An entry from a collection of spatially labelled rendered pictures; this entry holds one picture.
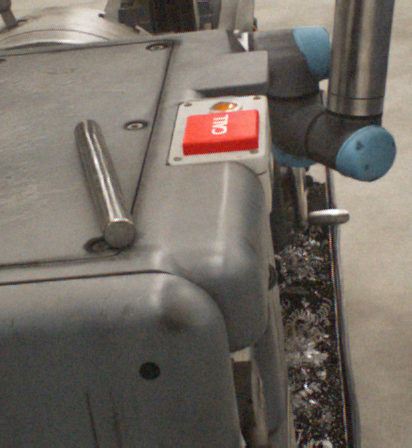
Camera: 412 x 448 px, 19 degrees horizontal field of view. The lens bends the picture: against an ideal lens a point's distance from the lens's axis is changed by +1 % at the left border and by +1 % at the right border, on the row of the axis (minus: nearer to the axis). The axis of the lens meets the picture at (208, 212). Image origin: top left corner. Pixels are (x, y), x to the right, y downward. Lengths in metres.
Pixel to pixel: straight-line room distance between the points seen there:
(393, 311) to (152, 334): 2.41
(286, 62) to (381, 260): 1.78
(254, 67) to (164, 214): 0.30
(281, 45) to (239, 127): 0.71
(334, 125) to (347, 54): 0.10
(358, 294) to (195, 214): 2.40
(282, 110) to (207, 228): 0.87
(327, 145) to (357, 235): 1.93
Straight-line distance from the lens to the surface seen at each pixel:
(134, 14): 2.56
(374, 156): 1.62
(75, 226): 0.89
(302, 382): 1.88
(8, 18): 1.47
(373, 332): 3.10
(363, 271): 3.37
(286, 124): 1.72
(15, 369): 0.82
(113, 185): 0.89
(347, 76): 1.61
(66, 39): 1.39
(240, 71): 1.14
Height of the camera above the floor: 1.63
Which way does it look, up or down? 25 degrees down
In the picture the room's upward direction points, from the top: 8 degrees counter-clockwise
